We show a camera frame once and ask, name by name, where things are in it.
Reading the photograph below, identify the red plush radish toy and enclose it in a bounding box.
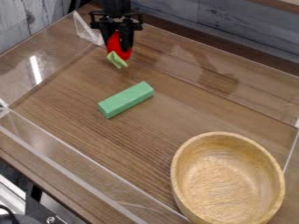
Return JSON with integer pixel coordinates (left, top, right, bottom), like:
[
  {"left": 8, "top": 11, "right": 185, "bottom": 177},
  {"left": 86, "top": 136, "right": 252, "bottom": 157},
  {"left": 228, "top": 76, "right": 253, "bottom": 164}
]
[{"left": 106, "top": 31, "right": 132, "bottom": 69}]

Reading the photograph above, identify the green rectangular block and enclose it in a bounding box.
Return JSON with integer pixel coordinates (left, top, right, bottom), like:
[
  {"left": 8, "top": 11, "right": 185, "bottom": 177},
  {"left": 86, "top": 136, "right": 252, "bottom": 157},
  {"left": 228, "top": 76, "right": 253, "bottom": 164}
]
[{"left": 97, "top": 81, "right": 155, "bottom": 119}]

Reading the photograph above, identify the black cable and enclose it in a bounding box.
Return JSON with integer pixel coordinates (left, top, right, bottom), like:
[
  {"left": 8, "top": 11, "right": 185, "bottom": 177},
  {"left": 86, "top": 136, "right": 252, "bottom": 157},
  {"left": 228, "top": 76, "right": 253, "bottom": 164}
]
[{"left": 0, "top": 204, "right": 21, "bottom": 224}]

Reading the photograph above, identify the wooden bowl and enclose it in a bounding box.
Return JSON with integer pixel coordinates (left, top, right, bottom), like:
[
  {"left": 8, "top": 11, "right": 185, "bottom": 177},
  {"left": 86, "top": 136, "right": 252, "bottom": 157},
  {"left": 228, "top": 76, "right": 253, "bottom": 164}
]
[{"left": 171, "top": 131, "right": 285, "bottom": 224}]

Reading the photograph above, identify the clear acrylic tray wall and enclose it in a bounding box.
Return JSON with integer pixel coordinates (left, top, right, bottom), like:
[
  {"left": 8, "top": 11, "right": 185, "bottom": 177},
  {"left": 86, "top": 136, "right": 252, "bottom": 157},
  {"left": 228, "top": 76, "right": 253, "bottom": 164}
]
[{"left": 0, "top": 17, "right": 299, "bottom": 224}]

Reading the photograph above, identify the black table leg bracket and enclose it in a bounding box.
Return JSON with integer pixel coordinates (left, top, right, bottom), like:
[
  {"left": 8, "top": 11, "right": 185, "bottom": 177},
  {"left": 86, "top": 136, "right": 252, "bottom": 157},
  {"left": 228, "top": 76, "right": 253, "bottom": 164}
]
[{"left": 24, "top": 185, "right": 66, "bottom": 224}]

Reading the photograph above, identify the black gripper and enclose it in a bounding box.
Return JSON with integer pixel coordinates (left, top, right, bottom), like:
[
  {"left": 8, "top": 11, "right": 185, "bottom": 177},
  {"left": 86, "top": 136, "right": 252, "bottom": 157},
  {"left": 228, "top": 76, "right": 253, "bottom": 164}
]
[{"left": 89, "top": 0, "right": 143, "bottom": 52}]

